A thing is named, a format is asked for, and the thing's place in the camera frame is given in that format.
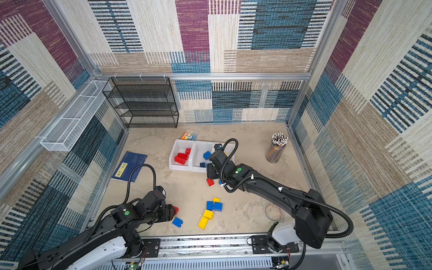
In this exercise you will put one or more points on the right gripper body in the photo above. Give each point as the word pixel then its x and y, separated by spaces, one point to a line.
pixel 213 173

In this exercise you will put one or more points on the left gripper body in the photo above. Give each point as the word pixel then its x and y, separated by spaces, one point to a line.
pixel 163 213

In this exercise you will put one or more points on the tall red lego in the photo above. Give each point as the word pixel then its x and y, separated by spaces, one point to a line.
pixel 183 155

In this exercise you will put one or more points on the long red lego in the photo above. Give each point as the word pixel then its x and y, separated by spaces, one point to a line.
pixel 180 160

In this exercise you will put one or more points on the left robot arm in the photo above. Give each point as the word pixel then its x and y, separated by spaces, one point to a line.
pixel 113 235

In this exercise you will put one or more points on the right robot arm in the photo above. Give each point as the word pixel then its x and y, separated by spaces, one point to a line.
pixel 313 219

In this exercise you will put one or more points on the white three-compartment bin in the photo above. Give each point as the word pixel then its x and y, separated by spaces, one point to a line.
pixel 198 148

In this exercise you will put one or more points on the long yellow lego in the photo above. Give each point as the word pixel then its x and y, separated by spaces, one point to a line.
pixel 203 222

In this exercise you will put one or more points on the highlighter marker pack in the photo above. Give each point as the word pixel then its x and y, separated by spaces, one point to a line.
pixel 190 136

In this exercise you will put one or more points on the yellow lego lower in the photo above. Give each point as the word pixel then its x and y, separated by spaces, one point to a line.
pixel 208 214

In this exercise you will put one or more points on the blue book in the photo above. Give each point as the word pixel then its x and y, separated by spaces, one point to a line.
pixel 128 163

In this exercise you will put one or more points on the pencil cup with pencils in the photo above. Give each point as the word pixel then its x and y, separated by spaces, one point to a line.
pixel 278 144

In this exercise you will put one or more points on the black mesh shelf rack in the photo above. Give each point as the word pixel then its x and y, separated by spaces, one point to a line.
pixel 143 102

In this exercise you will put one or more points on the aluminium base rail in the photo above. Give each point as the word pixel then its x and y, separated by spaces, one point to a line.
pixel 234 252

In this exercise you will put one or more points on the white wire wall basket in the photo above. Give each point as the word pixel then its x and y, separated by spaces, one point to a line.
pixel 67 130

